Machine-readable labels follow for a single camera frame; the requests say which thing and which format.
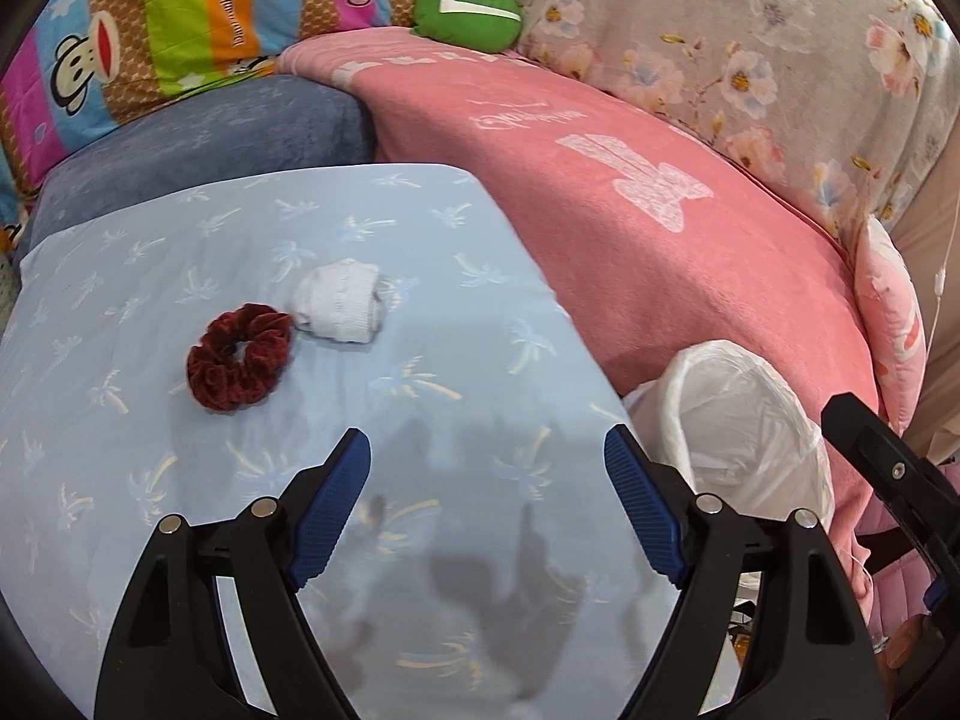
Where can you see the pink blanket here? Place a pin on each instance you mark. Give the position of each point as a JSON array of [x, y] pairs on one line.
[[637, 240]]

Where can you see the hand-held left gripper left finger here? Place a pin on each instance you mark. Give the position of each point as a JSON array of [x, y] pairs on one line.
[[334, 510]]

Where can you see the white plastic bag bin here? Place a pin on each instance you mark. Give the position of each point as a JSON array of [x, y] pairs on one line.
[[750, 457]]

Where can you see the dark red velvet scrunchie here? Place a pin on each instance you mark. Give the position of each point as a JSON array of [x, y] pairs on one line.
[[217, 384]]

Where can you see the blue-grey pillow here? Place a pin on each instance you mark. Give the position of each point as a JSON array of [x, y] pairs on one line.
[[225, 127]]

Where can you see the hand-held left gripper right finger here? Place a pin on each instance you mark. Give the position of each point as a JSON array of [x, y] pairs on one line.
[[641, 510]]

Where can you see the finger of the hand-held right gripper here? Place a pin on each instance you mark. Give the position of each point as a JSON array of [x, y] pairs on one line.
[[862, 435]]

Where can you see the pink fleece cloth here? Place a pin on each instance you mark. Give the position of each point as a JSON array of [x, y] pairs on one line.
[[892, 586]]

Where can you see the pink printed pillow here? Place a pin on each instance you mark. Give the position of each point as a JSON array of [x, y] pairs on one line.
[[892, 315]]

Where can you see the floral quilt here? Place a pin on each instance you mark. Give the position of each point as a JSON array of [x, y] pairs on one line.
[[750, 37]]

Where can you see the white ribbed sock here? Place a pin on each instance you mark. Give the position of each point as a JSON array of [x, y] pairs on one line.
[[337, 307]]

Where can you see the green cushion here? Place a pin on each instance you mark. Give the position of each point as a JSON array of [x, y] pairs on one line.
[[465, 31]]

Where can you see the colourful monkey print quilt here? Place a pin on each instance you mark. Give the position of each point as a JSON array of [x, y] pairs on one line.
[[150, 15]]

